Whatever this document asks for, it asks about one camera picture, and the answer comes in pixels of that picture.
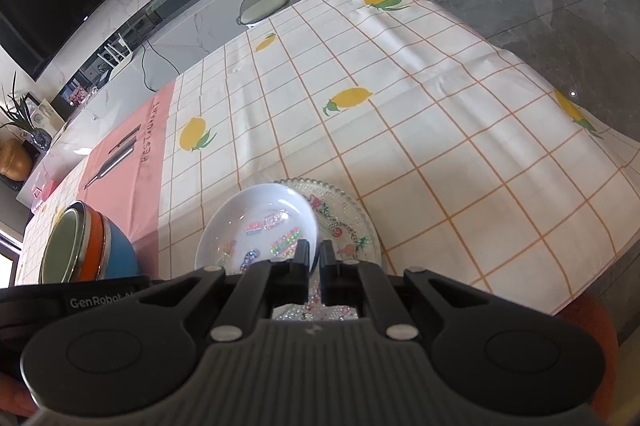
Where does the orange stainless steel bowl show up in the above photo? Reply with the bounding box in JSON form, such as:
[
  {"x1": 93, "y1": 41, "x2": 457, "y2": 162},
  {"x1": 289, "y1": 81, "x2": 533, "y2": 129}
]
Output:
[{"x1": 39, "y1": 200, "x2": 110, "y2": 284}]

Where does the blue stainless steel bowl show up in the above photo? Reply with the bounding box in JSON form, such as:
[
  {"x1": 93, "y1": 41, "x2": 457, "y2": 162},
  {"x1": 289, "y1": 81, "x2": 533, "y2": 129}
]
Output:
[{"x1": 95, "y1": 213, "x2": 139, "y2": 282}]

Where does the lemon print checked tablecloth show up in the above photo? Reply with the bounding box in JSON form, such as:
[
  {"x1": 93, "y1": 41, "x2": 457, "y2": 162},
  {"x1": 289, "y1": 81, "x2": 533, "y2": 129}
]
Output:
[{"x1": 15, "y1": 0, "x2": 636, "y2": 317}]

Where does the pink table mat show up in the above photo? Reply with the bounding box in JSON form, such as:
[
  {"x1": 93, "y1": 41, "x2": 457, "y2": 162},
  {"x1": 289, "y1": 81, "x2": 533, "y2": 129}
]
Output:
[{"x1": 82, "y1": 84, "x2": 176, "y2": 259}]

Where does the green potted plant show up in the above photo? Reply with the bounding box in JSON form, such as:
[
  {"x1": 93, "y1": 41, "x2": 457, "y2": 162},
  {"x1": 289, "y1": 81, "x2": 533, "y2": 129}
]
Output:
[{"x1": 0, "y1": 71, "x2": 53, "y2": 152}]

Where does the golden round vase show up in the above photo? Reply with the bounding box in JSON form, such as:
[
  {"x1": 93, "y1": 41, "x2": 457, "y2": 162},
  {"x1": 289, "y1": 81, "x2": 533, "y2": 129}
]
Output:
[{"x1": 0, "y1": 139, "x2": 33, "y2": 182}]

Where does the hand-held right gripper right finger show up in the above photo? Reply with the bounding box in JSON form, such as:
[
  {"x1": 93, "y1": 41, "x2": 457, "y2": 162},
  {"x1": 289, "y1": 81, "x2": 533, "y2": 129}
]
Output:
[{"x1": 320, "y1": 241, "x2": 481, "y2": 341}]

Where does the framed picture card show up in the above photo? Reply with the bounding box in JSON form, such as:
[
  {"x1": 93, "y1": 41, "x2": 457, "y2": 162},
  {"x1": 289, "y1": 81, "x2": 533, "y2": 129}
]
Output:
[{"x1": 25, "y1": 94, "x2": 66, "y2": 130}]

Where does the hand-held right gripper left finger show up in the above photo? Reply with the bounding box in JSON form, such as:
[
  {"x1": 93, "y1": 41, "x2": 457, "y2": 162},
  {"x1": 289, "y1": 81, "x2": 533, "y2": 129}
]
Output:
[{"x1": 140, "y1": 241, "x2": 310, "y2": 341}]

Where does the black cable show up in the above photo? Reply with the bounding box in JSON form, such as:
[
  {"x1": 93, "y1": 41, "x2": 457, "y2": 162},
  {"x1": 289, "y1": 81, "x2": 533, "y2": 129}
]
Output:
[{"x1": 140, "y1": 44, "x2": 178, "y2": 93}]

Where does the white marble television cabinet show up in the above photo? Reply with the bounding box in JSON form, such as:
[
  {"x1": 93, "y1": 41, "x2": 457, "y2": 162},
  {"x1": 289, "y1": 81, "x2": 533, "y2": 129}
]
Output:
[{"x1": 15, "y1": 0, "x2": 376, "y2": 207}]

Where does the grey cushioned stool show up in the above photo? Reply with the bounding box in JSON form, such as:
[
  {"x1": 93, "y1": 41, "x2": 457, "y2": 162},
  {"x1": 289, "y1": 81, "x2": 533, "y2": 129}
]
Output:
[{"x1": 236, "y1": 0, "x2": 296, "y2": 27}]

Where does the white router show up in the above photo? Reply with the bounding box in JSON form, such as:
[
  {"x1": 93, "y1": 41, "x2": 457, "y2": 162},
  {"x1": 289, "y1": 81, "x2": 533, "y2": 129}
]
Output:
[{"x1": 97, "y1": 36, "x2": 136, "y2": 68}]

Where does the small white plate with stickers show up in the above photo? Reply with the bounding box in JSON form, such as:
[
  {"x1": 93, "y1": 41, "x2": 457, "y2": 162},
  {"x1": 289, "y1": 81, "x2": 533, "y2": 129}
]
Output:
[{"x1": 194, "y1": 183, "x2": 319, "y2": 277}]

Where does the clear glass plate with stickers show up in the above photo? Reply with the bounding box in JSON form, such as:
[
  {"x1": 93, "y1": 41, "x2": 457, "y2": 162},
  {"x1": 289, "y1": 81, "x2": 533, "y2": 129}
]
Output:
[{"x1": 272, "y1": 177, "x2": 386, "y2": 322}]

